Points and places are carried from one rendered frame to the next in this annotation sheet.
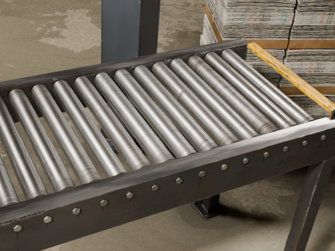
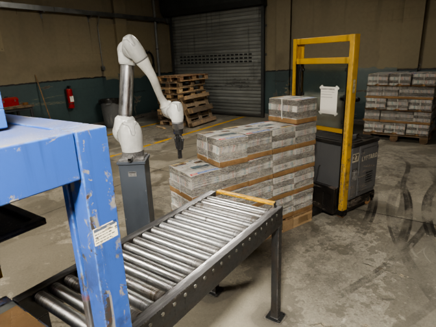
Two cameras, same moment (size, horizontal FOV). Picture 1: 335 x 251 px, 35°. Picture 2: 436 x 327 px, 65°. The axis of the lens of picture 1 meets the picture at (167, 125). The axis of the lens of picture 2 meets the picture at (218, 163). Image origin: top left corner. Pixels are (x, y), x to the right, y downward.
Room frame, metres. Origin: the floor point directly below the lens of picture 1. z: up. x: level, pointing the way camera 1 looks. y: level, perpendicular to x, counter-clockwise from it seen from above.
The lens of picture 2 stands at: (-0.35, 0.64, 1.67)
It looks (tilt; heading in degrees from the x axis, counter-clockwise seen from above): 17 degrees down; 336
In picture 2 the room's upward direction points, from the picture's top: 2 degrees counter-clockwise
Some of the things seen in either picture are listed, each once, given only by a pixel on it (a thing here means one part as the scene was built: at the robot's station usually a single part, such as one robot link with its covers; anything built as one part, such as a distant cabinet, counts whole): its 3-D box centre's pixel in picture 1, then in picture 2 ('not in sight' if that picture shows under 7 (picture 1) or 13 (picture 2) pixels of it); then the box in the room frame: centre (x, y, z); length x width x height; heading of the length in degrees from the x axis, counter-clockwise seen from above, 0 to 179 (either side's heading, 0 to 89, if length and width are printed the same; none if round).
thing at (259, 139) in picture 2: not in sight; (246, 141); (2.34, -0.86, 0.95); 0.38 x 0.29 x 0.23; 10
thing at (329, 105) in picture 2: not in sight; (322, 95); (2.52, -1.88, 1.28); 0.57 x 0.01 x 0.65; 11
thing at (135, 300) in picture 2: not in sight; (113, 289); (0.95, 0.55, 0.77); 0.47 x 0.05 x 0.05; 31
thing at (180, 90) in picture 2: not in sight; (183, 98); (8.88, -2.52, 0.65); 1.33 x 0.94 x 1.30; 125
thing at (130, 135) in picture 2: not in sight; (130, 135); (2.15, 0.20, 1.17); 0.18 x 0.16 x 0.22; 4
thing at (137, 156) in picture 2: not in sight; (132, 154); (2.12, 0.21, 1.03); 0.22 x 0.18 x 0.06; 157
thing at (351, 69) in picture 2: not in sight; (346, 128); (2.19, -1.93, 0.97); 0.09 x 0.09 x 1.75; 11
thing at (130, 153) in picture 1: (109, 123); (184, 241); (1.18, 0.16, 0.77); 0.47 x 0.05 x 0.05; 31
